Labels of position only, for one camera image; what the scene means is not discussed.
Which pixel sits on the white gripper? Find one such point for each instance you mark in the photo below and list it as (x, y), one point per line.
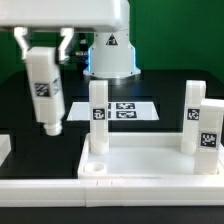
(87, 15)

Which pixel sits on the white desk top tray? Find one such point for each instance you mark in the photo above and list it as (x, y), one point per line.
(134, 155)

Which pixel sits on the white front rail barrier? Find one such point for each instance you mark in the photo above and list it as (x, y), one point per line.
(196, 191)

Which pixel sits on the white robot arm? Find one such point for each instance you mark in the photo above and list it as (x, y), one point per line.
(111, 56)

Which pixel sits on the white marker plate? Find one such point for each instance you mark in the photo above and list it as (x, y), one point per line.
(117, 111)

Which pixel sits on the white left rail block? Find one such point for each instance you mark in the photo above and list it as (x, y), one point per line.
(5, 147)

